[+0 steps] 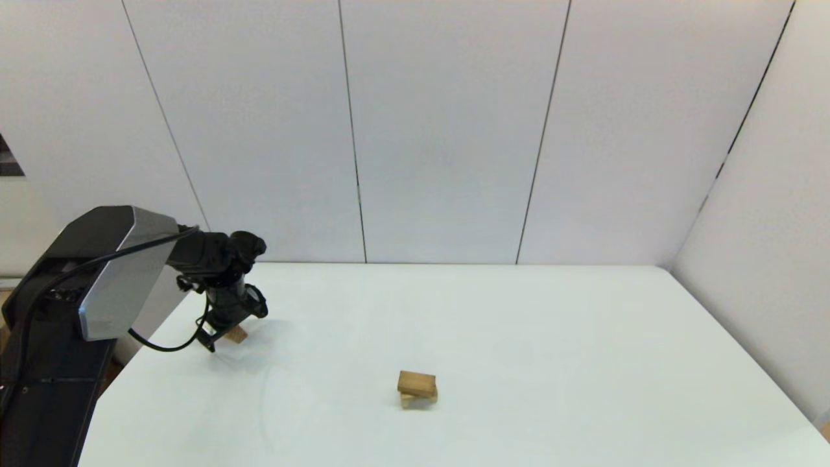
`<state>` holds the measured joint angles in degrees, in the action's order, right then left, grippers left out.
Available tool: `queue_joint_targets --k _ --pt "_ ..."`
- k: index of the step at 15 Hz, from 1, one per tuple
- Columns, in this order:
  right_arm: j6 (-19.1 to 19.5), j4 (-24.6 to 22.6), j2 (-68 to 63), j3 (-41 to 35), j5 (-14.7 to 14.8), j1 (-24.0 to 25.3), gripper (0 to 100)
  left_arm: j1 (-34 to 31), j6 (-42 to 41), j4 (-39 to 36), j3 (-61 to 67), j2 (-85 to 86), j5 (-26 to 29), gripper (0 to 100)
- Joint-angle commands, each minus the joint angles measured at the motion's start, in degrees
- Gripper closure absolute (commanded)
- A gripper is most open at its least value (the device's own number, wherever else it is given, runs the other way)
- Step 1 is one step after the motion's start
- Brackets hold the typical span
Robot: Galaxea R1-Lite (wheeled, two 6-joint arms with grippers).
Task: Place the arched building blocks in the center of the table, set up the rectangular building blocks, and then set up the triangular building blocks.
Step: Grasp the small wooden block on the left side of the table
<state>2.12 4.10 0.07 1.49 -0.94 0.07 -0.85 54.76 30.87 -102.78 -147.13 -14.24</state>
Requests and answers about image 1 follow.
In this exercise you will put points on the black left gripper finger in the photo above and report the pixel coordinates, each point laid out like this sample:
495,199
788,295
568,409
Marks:
214,338

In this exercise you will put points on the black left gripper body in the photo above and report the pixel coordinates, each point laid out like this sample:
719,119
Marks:
233,308

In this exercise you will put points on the triangular wooden building block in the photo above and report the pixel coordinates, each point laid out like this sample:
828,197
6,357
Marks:
238,335

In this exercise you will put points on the arched wooden building block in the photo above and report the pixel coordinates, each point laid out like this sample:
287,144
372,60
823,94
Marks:
408,403

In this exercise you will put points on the rectangular wooden building block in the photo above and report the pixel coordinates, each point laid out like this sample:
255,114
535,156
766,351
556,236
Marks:
418,383

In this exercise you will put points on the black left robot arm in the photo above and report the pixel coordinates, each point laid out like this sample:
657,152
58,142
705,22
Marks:
110,272

